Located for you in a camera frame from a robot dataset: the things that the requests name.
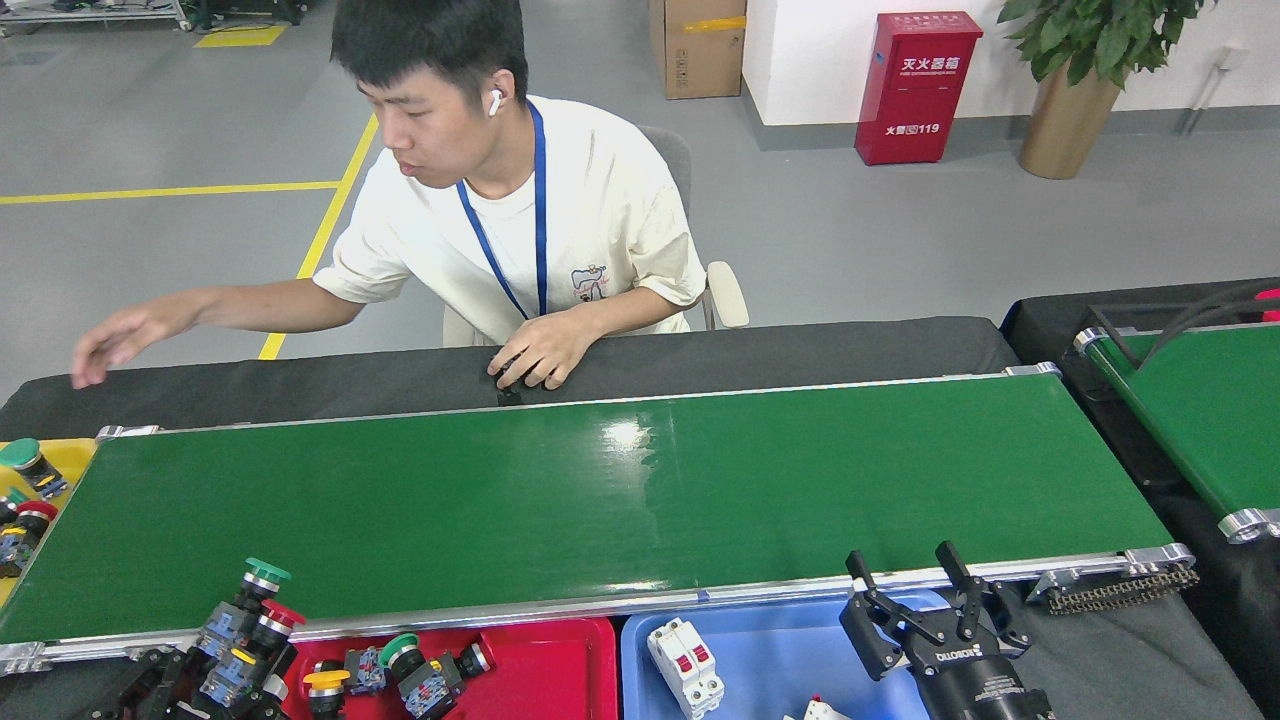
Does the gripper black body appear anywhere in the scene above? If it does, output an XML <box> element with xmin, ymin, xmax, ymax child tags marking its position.
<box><xmin>903</xmin><ymin>640</ymin><xmax>1056</xmax><ymax>720</ymax></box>

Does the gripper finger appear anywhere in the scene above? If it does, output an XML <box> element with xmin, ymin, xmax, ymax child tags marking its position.
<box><xmin>90</xmin><ymin>648</ymin><xmax>201</xmax><ymax>720</ymax></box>
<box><xmin>240</xmin><ymin>648</ymin><xmax>300</xmax><ymax>720</ymax></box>
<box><xmin>838</xmin><ymin>548</ymin><xmax>945</xmax><ymax>682</ymax></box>
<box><xmin>935</xmin><ymin>540</ymin><xmax>1034</xmax><ymax>655</ymax></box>

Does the yellow push button switch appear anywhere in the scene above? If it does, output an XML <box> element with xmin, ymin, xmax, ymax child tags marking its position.
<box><xmin>302</xmin><ymin>647</ymin><xmax>389</xmax><ymax>720</ymax></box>

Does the red push button switch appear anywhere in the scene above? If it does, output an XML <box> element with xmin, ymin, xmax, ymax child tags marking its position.
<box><xmin>200</xmin><ymin>600</ymin><xmax>307</xmax><ymax>706</ymax></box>
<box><xmin>0</xmin><ymin>500</ymin><xmax>59</xmax><ymax>579</ymax></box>

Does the blue plastic tray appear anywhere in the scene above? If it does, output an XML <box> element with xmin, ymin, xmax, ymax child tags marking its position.
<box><xmin>620</xmin><ymin>588</ymin><xmax>951</xmax><ymax>720</ymax></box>

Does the red plastic tray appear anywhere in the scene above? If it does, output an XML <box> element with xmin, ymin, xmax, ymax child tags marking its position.
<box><xmin>280</xmin><ymin>617</ymin><xmax>619</xmax><ymax>720</ymax></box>

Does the green conveyor belt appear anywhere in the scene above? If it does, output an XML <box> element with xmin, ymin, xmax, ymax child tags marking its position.
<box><xmin>0</xmin><ymin>362</ymin><xmax>1198</xmax><ymax>676</ymax></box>
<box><xmin>1073</xmin><ymin>322</ymin><xmax>1280</xmax><ymax>544</ymax></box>

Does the person's right hand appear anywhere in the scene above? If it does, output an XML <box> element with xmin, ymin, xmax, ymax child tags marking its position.
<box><xmin>70</xmin><ymin>298</ymin><xmax>201</xmax><ymax>391</ymax></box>

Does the person's left hand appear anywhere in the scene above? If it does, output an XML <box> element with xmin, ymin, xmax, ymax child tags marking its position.
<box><xmin>487</xmin><ymin>308</ymin><xmax>601</xmax><ymax>391</ymax></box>

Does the yellow plastic bin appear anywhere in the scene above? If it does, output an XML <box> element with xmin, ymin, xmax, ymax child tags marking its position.
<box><xmin>0</xmin><ymin>437</ymin><xmax>98</xmax><ymax>606</ymax></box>

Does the grey office chair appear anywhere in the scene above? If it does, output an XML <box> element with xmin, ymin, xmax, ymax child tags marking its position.
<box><xmin>443</xmin><ymin>125</ymin><xmax>749</xmax><ymax>348</ymax></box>

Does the green plant in gold pot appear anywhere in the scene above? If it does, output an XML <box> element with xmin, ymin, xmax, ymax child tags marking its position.
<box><xmin>998</xmin><ymin>0</ymin><xmax>1216</xmax><ymax>181</ymax></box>

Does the person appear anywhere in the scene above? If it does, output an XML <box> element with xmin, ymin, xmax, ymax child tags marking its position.
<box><xmin>70</xmin><ymin>0</ymin><xmax>709</xmax><ymax>391</ymax></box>

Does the red fire extinguisher cabinet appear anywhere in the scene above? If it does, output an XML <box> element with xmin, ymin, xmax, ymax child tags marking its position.
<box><xmin>855</xmin><ymin>11</ymin><xmax>984</xmax><ymax>166</ymax></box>

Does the cardboard box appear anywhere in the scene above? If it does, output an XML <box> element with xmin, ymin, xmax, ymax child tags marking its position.
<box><xmin>650</xmin><ymin>0</ymin><xmax>749</xmax><ymax>100</ymax></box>

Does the black machine base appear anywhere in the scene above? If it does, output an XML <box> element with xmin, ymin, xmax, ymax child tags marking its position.
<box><xmin>190</xmin><ymin>0</ymin><xmax>306</xmax><ymax>26</ymax></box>

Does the metal wheeled cart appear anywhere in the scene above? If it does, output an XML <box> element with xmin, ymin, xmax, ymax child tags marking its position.
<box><xmin>0</xmin><ymin>0</ymin><xmax>191</xmax><ymax>31</ymax></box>

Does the black drive chain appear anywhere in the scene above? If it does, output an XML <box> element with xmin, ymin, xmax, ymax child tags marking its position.
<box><xmin>1045</xmin><ymin>568</ymin><xmax>1199</xmax><ymax>615</ymax></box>

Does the black cable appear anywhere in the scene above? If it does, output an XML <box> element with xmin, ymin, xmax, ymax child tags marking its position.
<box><xmin>1138</xmin><ymin>280</ymin><xmax>1280</xmax><ymax>369</ymax></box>

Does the blue lanyard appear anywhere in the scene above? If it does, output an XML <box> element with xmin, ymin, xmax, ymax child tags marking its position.
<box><xmin>457</xmin><ymin>100</ymin><xmax>549</xmax><ymax>321</ymax></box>

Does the white wall conduit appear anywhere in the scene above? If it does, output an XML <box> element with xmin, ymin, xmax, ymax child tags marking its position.
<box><xmin>1180</xmin><ymin>45</ymin><xmax>1251</xmax><ymax>136</ymax></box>

